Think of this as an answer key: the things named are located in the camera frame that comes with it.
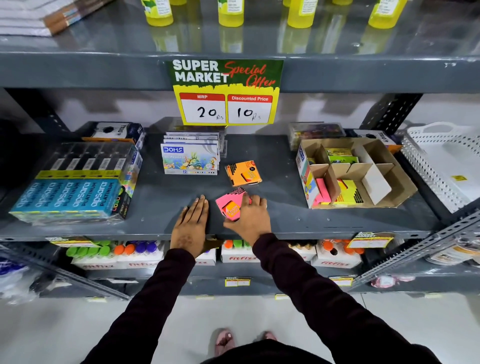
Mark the person's right hand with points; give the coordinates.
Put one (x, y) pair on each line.
(253, 223)

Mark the person's left hand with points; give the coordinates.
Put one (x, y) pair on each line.
(189, 228)

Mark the person's left little finger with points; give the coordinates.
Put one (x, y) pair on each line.
(182, 222)

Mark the person's left thumb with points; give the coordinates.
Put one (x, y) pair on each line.
(216, 243)

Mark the person's left middle finger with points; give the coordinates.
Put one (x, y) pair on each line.
(197, 212)

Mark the person's right thumb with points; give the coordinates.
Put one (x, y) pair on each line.
(231, 224)

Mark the pink sticky note pack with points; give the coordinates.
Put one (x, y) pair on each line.
(322, 191)
(229, 204)

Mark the person's left forearm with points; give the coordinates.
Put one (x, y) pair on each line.
(150, 311)

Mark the person's right forearm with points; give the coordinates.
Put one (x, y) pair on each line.
(322, 300)

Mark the small yellow price tag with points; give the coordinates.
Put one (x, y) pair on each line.
(342, 281)
(237, 282)

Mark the orange sticky note pack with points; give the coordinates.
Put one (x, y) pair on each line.
(243, 173)

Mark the stack of crayon boxes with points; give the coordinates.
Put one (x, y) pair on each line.
(190, 159)

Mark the black neon marker box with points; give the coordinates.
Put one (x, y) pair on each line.
(127, 187)

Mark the row of white bottle boxes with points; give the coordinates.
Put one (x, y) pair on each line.
(127, 257)

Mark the person's left foot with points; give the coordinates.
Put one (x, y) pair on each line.
(224, 340)

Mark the person's foot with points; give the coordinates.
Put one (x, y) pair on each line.
(224, 340)
(268, 335)

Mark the person's right foot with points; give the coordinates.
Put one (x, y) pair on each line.
(268, 335)

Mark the black and white box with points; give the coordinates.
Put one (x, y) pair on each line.
(377, 137)
(114, 132)

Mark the yellow shelf price label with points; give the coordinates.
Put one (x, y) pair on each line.
(369, 240)
(71, 242)

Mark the pack of black markers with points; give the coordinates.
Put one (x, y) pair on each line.
(86, 159)

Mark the pack of blue pencil boxes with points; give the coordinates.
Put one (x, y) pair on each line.
(67, 198)

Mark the person's dark clothing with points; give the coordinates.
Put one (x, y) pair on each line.
(266, 354)

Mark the clear pack of colourful items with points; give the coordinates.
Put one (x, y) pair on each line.
(315, 133)

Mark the green and yellow price sign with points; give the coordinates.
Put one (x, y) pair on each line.
(225, 90)

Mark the yellow green sticky note pack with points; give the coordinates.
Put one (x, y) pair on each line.
(340, 155)

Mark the cardboard display box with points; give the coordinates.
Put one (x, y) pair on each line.
(378, 180)

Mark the grey metal shelf rack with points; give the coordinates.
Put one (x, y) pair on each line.
(112, 71)

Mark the pink wrapped item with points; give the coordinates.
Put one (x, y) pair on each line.
(386, 281)

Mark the clear plastic bags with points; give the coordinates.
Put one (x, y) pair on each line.
(15, 279)

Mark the white perforated plastic basket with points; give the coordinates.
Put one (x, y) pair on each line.
(442, 165)

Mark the row of yellow bottles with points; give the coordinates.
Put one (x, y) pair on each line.
(302, 15)

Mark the tape roll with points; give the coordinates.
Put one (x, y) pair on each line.
(455, 253)

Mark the stack of white packets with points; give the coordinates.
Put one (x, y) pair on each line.
(33, 17)

